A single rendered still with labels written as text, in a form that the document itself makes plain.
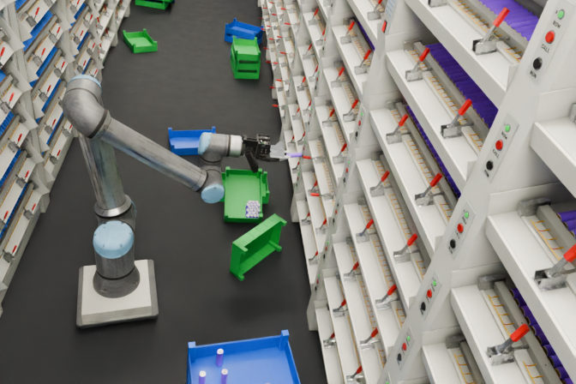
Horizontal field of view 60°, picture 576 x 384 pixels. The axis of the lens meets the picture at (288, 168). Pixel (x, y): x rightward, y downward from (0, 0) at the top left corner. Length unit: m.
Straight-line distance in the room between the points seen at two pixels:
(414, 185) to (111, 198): 1.29
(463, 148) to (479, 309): 0.32
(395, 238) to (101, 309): 1.27
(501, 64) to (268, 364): 1.08
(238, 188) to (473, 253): 1.96
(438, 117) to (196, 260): 1.62
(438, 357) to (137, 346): 1.36
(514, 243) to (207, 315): 1.63
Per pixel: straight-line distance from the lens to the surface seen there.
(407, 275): 1.33
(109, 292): 2.22
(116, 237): 2.10
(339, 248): 1.90
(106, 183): 2.11
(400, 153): 1.40
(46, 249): 2.65
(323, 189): 2.16
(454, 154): 1.09
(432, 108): 1.23
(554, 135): 0.84
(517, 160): 0.90
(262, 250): 2.59
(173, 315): 2.31
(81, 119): 1.81
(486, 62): 1.03
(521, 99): 0.90
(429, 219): 1.20
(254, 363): 1.62
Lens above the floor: 1.84
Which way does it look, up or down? 36 degrees down
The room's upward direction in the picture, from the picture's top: 10 degrees clockwise
